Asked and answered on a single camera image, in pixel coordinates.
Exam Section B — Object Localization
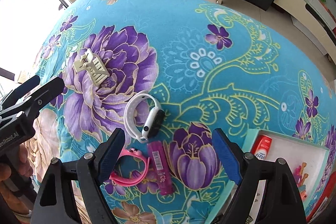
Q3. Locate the pink puppy toy figure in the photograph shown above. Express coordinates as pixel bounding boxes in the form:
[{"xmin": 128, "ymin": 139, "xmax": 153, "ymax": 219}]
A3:
[{"xmin": 293, "ymin": 162, "xmax": 309, "ymax": 201}]

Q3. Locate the pink smart band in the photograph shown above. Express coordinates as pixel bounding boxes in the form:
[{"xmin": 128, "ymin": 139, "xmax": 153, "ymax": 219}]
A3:
[{"xmin": 109, "ymin": 147, "xmax": 151, "ymax": 187}]

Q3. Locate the cream hair claw clip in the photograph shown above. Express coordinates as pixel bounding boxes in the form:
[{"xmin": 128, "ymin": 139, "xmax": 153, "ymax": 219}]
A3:
[{"xmin": 73, "ymin": 49, "xmax": 110, "ymax": 87}]

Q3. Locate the white smartwatch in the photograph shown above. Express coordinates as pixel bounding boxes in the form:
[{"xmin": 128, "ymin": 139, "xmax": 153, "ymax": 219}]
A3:
[{"xmin": 123, "ymin": 91, "xmax": 165, "ymax": 143}]

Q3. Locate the person's hand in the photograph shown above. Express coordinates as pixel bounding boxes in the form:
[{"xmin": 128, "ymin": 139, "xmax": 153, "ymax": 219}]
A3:
[{"xmin": 0, "ymin": 144, "xmax": 34, "ymax": 183}]

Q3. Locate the white tray with teal rim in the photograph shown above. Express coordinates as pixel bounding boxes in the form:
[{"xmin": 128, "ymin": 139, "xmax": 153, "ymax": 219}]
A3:
[{"xmin": 204, "ymin": 128, "xmax": 331, "ymax": 224}]

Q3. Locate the red plastic stool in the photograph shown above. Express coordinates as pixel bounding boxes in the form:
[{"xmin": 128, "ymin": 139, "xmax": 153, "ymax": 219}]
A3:
[{"xmin": 307, "ymin": 176, "xmax": 335, "ymax": 223}]

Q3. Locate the red white small bottle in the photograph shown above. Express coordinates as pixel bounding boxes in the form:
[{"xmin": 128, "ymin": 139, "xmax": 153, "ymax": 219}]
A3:
[{"xmin": 251, "ymin": 135, "xmax": 272, "ymax": 160}]

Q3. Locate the floral blue tablecloth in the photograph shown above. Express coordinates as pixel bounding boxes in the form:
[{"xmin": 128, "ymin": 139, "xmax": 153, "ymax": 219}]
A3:
[{"xmin": 26, "ymin": 0, "xmax": 335, "ymax": 223}]

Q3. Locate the cream tv cabinet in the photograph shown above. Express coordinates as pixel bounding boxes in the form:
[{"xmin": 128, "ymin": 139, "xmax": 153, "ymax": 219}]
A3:
[{"xmin": 274, "ymin": 0, "xmax": 335, "ymax": 63}]

